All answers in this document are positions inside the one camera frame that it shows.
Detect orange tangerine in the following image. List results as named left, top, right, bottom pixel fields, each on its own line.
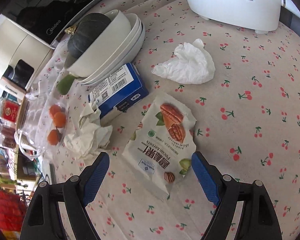
left=52, top=112, right=66, bottom=128
left=49, top=104, right=62, bottom=118
left=47, top=129, right=61, bottom=146

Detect cream crumpled paper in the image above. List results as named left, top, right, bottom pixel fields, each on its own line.
left=64, top=102, right=113, bottom=159

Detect pecan snack wrapper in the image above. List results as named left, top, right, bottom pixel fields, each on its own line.
left=122, top=93, right=196, bottom=200

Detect clear glass jar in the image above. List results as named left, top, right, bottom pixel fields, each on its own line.
left=14, top=89, right=68, bottom=156

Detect cherry print tablecloth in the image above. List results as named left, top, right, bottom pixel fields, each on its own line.
left=37, top=0, right=300, bottom=240

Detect blue white small box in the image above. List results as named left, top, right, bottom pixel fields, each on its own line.
left=88, top=63, right=149, bottom=119

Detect white crumpled tissue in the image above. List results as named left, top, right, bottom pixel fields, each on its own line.
left=152, top=38, right=216, bottom=85

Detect white air fryer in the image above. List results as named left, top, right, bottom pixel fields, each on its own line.
left=0, top=15, right=54, bottom=99

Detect stacked white plates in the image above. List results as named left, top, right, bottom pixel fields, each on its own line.
left=76, top=13, right=145, bottom=85

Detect dark green pumpkin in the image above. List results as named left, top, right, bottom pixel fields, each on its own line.
left=64, top=13, right=111, bottom=59

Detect white bowl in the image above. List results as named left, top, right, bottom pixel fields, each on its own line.
left=64, top=9, right=133, bottom=79

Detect black microwave oven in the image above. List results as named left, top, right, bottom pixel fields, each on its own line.
left=1, top=0, right=93, bottom=44

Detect white electric cooking pot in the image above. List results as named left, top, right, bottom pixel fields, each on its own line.
left=187, top=0, right=300, bottom=34

